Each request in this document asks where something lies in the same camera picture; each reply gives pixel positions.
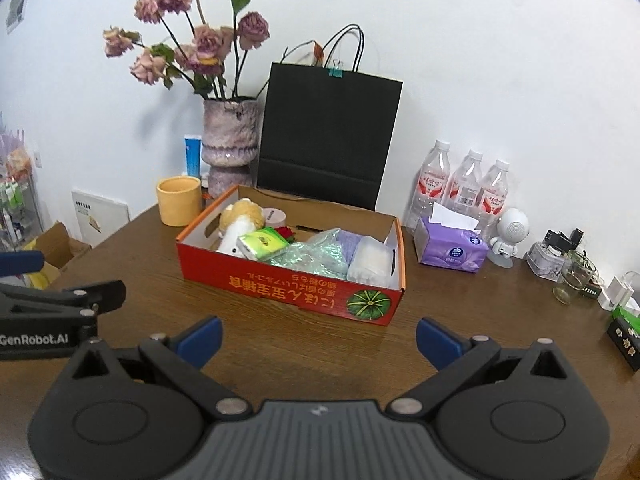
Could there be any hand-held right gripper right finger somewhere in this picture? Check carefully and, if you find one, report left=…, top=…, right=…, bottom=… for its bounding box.
left=387, top=316, right=571, bottom=417

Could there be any iridescent plastic bag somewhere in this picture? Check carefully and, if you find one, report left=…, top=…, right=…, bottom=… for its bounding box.
left=265, top=230, right=351, bottom=281

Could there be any purple cloth pouch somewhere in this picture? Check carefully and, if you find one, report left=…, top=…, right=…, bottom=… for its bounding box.
left=332, top=228, right=362, bottom=261

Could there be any mottled purple ceramic vase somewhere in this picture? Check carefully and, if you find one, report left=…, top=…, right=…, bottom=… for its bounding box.
left=201, top=97, right=261, bottom=200

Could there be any red cardboard box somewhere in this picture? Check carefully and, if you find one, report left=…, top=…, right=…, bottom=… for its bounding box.
left=175, top=184, right=407, bottom=327

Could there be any black paper bag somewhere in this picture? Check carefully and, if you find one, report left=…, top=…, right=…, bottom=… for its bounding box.
left=256, top=24, right=404, bottom=212

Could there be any white robot figure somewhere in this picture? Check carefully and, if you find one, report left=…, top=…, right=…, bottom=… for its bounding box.
left=487, top=207, right=530, bottom=268

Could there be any white panel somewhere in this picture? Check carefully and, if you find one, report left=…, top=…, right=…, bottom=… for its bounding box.
left=71, top=190, right=132, bottom=248

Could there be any yellow plastic bag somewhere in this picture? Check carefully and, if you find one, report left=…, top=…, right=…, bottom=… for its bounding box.
left=30, top=260, right=62, bottom=288

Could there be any green small box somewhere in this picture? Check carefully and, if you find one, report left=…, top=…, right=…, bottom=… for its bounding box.
left=612, top=305, right=640, bottom=331

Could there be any small black device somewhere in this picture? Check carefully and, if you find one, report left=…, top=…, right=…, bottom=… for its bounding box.
left=544, top=228, right=586, bottom=253

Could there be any clear plastic container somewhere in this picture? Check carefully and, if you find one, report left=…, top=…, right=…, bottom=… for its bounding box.
left=525, top=241, right=568, bottom=281

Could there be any open brown cardboard box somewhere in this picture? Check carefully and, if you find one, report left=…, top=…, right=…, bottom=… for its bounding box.
left=22, top=221, right=93, bottom=281

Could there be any clear water bottle red label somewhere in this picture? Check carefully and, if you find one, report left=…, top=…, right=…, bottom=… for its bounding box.
left=405, top=141, right=451, bottom=233
left=477, top=159, right=512, bottom=226
left=446, top=150, right=483, bottom=211

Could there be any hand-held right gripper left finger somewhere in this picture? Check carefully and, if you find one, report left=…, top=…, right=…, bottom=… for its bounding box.
left=67, top=315, right=253, bottom=418

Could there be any green tissue packet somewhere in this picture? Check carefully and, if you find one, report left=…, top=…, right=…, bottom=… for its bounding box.
left=236, top=227, right=290, bottom=261

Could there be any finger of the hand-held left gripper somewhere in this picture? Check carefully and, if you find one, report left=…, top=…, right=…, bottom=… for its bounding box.
left=0, top=280, right=127, bottom=318
left=0, top=250, right=46, bottom=277

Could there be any clear glass jar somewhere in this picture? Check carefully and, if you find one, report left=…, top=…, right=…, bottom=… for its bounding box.
left=552, top=250, right=598, bottom=305

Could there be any blue and white tube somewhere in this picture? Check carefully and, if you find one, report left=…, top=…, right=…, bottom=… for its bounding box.
left=184, top=134, right=203, bottom=178

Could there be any black small box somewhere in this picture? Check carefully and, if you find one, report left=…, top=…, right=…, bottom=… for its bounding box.
left=605, top=320, right=640, bottom=372

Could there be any white charger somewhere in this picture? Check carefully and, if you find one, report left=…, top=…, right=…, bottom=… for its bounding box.
left=597, top=271, right=640, bottom=311

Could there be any yellow mug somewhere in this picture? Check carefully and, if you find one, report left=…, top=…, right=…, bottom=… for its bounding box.
left=156, top=176, right=203, bottom=227

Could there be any white cotton pad packet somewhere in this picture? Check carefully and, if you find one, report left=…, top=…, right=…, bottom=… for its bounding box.
left=346, top=236, right=396, bottom=288

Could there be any cluttered storage rack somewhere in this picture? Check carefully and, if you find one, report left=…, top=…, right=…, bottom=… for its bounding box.
left=0, top=130, right=43, bottom=251

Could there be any dried pink rose bouquet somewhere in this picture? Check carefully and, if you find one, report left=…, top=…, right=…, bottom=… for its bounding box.
left=102, top=0, right=326, bottom=101

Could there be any beige plush toy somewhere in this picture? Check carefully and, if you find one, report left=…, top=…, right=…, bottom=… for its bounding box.
left=219, top=198, right=266, bottom=238

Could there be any purple tissue pack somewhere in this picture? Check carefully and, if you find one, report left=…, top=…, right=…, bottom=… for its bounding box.
left=414, top=202, right=490, bottom=273

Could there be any wall paper sheet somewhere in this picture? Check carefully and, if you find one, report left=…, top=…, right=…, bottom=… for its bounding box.
left=6, top=0, right=33, bottom=36

